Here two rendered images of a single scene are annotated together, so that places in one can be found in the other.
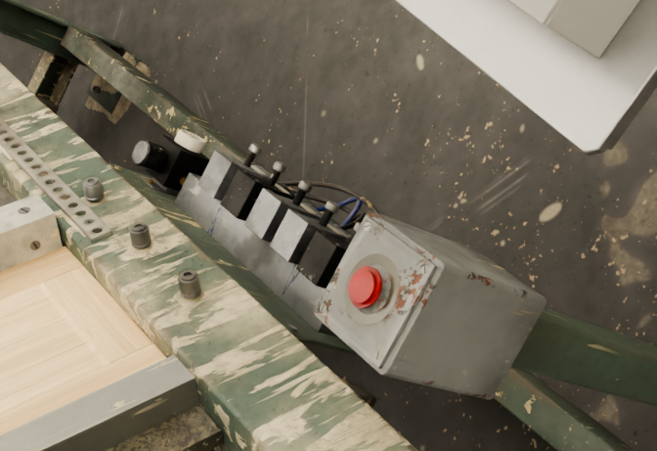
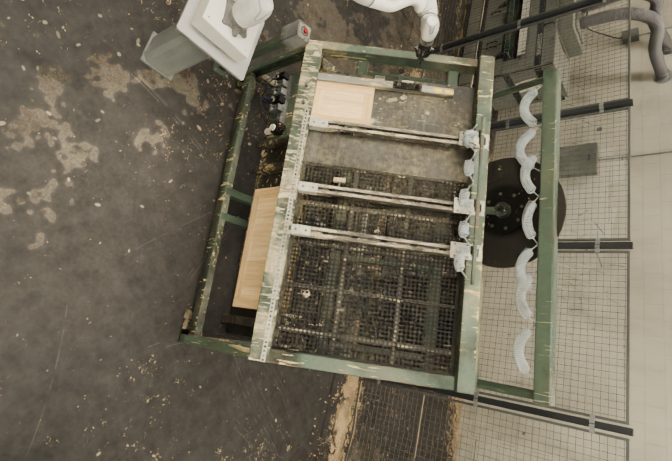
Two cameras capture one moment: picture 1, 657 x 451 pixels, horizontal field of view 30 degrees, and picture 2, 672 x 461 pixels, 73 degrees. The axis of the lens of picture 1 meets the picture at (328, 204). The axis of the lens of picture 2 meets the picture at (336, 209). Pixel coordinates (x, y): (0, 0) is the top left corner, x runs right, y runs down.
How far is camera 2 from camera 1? 332 cm
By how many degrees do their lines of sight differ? 69
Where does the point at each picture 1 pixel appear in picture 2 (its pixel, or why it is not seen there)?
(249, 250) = (287, 97)
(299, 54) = (173, 233)
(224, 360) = (313, 70)
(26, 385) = (336, 93)
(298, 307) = (291, 82)
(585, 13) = not seen: hidden behind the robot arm
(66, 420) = (337, 78)
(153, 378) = (322, 76)
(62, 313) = (321, 104)
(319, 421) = (312, 51)
